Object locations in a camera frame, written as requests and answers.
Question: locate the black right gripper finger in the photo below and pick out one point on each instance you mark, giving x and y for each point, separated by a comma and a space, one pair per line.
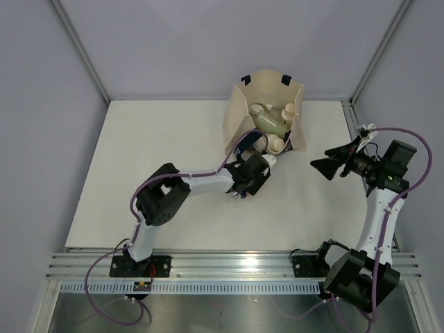
343, 150
327, 166

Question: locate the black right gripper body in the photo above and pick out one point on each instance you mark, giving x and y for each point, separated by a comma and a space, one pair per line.
361, 164

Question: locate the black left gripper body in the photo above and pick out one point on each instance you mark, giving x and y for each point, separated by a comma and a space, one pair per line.
254, 182

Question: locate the cream bottle with round cap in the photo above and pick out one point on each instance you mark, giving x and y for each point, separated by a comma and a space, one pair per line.
275, 143

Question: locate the sage green bottle white cap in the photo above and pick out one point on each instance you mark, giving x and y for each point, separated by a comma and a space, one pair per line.
266, 123

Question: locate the white cream bottle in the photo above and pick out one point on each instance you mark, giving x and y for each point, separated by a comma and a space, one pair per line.
288, 114

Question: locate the orange blue spray bottle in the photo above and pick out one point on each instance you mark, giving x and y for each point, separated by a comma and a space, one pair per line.
240, 195

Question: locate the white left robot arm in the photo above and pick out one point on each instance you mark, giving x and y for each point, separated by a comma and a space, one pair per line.
159, 198

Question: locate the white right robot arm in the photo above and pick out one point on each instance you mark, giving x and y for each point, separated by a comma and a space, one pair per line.
363, 275

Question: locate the beige canvas tote bag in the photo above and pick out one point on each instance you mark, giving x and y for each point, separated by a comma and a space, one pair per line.
265, 87

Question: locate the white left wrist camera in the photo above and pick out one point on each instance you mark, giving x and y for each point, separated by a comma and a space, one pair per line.
270, 159

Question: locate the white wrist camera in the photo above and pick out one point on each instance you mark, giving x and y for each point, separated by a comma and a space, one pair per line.
365, 135
270, 159

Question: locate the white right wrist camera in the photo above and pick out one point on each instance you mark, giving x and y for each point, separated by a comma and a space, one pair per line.
365, 135

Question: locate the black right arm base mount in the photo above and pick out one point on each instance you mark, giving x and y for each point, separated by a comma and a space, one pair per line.
308, 264

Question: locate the right aluminium frame post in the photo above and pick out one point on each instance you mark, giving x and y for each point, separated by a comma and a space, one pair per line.
382, 47

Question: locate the aluminium frame post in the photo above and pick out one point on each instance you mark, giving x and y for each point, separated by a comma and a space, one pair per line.
68, 27
382, 47

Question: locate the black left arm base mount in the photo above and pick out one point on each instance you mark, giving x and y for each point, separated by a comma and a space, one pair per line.
158, 266

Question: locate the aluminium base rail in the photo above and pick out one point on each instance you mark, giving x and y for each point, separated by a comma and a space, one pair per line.
184, 266

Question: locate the slotted white cable duct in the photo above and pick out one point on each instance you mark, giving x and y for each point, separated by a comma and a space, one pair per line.
195, 287

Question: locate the left aluminium frame post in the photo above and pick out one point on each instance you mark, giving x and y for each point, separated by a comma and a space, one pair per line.
68, 27

